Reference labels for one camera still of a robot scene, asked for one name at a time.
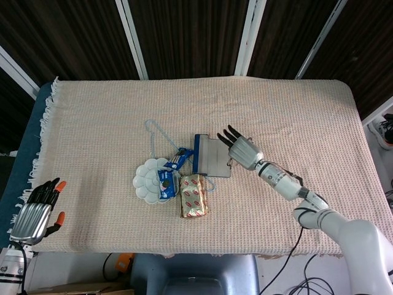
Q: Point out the silver left hand orange fingertips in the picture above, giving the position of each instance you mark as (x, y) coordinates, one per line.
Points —
(30, 218)

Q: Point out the silver right hand black fingers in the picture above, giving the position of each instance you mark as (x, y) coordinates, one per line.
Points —
(245, 153)

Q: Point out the white flower-shaped paint palette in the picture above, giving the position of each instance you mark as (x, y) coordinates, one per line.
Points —
(144, 181)

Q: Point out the beige waffle tablecloth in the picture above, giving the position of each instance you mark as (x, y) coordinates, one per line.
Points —
(92, 123)

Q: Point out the twisted blue cookie packet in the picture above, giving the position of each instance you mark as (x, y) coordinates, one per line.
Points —
(178, 159)

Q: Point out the orange device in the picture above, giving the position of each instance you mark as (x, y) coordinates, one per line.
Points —
(124, 262)

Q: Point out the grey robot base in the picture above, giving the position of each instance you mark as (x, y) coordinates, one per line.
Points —
(196, 270)

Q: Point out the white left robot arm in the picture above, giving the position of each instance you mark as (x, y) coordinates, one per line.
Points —
(10, 267)

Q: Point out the brown-rimmed eyeglasses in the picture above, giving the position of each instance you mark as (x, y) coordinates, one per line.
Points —
(229, 164)

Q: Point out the gold snack packet red labels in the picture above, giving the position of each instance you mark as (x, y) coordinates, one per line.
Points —
(193, 196)

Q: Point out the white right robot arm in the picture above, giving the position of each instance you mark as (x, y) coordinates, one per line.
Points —
(353, 230)

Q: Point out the white sneaker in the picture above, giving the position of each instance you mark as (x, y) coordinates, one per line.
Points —
(382, 130)

